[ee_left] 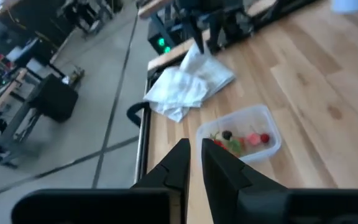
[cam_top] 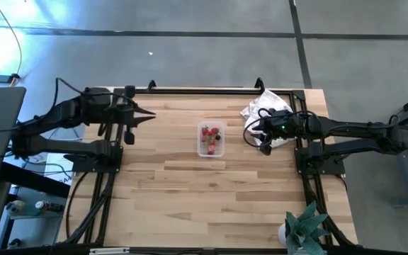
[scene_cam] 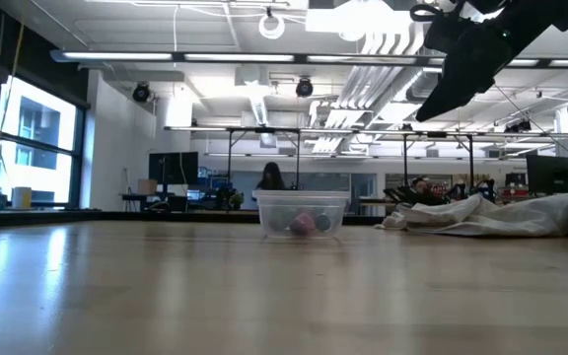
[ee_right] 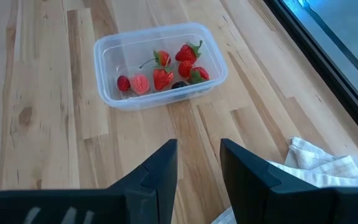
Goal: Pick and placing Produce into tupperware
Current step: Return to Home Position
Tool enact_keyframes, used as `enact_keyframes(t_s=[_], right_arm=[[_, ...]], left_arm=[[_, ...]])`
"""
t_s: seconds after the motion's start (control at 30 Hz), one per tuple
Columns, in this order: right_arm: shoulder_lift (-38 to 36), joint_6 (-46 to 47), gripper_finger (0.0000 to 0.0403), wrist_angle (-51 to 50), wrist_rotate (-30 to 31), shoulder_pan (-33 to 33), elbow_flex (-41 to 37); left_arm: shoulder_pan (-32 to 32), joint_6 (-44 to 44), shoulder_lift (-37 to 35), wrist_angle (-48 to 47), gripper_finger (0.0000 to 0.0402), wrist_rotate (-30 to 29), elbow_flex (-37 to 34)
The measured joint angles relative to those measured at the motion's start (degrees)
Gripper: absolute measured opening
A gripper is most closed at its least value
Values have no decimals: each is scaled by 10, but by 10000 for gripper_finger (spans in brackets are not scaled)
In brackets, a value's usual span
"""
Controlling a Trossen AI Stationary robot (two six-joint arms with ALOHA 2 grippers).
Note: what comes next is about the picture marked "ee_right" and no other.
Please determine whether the small dark red strawberry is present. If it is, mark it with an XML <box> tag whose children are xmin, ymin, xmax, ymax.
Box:
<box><xmin>117</xmin><ymin>75</ymin><xmax>131</xmax><ymax>93</ymax></box>

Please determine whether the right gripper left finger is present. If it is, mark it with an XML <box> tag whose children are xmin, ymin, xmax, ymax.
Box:
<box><xmin>0</xmin><ymin>138</ymin><xmax>179</xmax><ymax>224</ymax></box>

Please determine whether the white checked dish towel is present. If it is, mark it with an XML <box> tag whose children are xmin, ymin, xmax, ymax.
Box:
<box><xmin>210</xmin><ymin>136</ymin><xmax>358</xmax><ymax>224</ymax></box>

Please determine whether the pale pink strawberry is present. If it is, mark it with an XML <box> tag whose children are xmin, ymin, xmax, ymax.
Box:
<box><xmin>129</xmin><ymin>73</ymin><xmax>151</xmax><ymax>96</ymax></box>

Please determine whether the dark berry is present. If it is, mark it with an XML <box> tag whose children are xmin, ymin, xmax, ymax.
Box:
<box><xmin>171</xmin><ymin>80</ymin><xmax>188</xmax><ymax>90</ymax></box>

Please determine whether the red strawberry with long stem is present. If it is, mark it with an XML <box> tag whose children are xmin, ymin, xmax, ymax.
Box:
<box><xmin>139</xmin><ymin>49</ymin><xmax>172</xmax><ymax>70</ymax></box>

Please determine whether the black aluminium table frame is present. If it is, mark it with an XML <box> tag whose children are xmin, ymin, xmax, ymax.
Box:
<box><xmin>263</xmin><ymin>0</ymin><xmax>358</xmax><ymax>151</ymax></box>

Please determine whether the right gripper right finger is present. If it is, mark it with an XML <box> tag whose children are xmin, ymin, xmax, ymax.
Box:
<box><xmin>219</xmin><ymin>138</ymin><xmax>358</xmax><ymax>224</ymax></box>

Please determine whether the clear plastic tupperware container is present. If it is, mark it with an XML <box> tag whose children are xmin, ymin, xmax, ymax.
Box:
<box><xmin>93</xmin><ymin>21</ymin><xmax>229</xmax><ymax>112</ymax></box>

